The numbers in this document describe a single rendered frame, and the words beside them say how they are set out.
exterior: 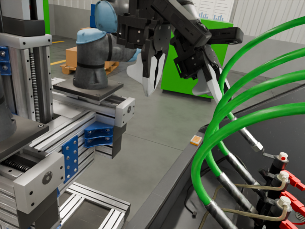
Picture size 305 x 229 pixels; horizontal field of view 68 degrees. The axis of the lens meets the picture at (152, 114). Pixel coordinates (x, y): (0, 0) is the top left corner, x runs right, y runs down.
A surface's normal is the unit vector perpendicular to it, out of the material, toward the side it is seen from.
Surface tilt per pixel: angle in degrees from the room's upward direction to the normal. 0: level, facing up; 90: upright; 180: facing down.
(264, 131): 90
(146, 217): 0
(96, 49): 90
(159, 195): 0
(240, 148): 90
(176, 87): 90
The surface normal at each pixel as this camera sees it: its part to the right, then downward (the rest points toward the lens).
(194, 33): -0.48, 0.35
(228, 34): -0.57, 0.01
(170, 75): -0.19, 0.40
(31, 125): 0.13, -0.90
